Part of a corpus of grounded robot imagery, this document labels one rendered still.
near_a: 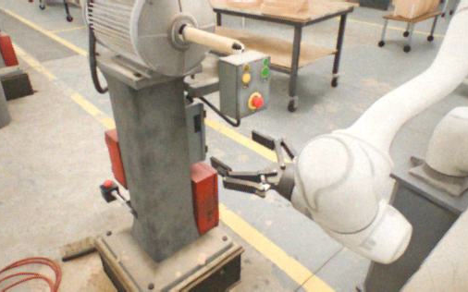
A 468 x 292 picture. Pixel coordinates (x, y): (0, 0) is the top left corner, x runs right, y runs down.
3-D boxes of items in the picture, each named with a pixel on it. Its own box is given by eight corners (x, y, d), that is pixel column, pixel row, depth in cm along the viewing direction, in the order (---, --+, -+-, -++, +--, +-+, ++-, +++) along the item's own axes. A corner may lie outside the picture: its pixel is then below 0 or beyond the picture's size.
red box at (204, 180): (169, 209, 171) (162, 146, 152) (190, 199, 178) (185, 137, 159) (200, 237, 155) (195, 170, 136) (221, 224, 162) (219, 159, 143)
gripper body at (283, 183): (289, 212, 70) (257, 190, 76) (314, 189, 75) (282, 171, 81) (289, 186, 66) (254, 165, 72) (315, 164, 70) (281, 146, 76)
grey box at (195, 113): (168, 153, 149) (153, 23, 121) (188, 145, 155) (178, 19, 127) (188, 168, 140) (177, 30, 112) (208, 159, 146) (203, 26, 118)
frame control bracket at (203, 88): (189, 95, 118) (188, 85, 116) (229, 82, 129) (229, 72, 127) (195, 99, 116) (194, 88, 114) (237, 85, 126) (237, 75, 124)
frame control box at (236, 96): (186, 117, 134) (180, 52, 121) (227, 103, 147) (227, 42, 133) (227, 141, 119) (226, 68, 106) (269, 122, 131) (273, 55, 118)
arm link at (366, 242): (347, 189, 71) (332, 162, 61) (423, 230, 61) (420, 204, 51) (317, 232, 70) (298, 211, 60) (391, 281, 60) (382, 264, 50)
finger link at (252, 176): (278, 181, 75) (277, 186, 74) (227, 181, 77) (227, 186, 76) (277, 167, 73) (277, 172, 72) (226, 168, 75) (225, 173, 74)
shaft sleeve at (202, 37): (185, 41, 90) (184, 28, 88) (194, 39, 92) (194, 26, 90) (230, 55, 78) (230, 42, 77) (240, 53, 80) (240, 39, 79)
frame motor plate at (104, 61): (87, 62, 121) (84, 51, 120) (147, 49, 135) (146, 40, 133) (136, 91, 98) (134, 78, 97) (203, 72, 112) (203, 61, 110)
